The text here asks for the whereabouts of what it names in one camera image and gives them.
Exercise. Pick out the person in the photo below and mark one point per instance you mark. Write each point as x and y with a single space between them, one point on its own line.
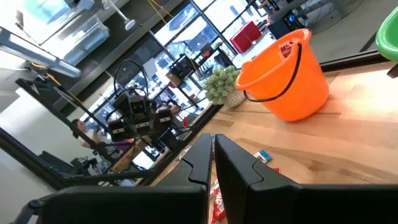
82 127

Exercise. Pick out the potted artificial green plant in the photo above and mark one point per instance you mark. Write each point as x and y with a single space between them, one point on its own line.
222 84

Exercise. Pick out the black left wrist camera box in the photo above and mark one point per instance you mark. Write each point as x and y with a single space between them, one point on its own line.
140 105

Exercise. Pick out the black table clamp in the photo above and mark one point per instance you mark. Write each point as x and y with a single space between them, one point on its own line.
393 71

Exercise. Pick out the green plastic bucket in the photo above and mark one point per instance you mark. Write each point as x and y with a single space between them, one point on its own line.
388 34

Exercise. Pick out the red cabinet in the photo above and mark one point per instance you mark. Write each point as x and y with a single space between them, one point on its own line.
241 42
252 31

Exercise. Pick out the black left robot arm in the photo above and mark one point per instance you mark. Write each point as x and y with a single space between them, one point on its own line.
122 104

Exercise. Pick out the white blue hershey's bar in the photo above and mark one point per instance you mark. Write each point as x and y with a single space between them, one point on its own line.
262 156

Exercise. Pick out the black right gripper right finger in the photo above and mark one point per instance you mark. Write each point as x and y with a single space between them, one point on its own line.
280 205

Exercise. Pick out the black computer tower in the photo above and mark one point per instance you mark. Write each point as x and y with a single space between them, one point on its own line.
284 25

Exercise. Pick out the orange plastic bucket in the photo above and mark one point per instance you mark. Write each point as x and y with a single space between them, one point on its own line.
280 87

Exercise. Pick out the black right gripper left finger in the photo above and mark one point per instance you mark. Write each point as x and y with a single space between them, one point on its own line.
124 205

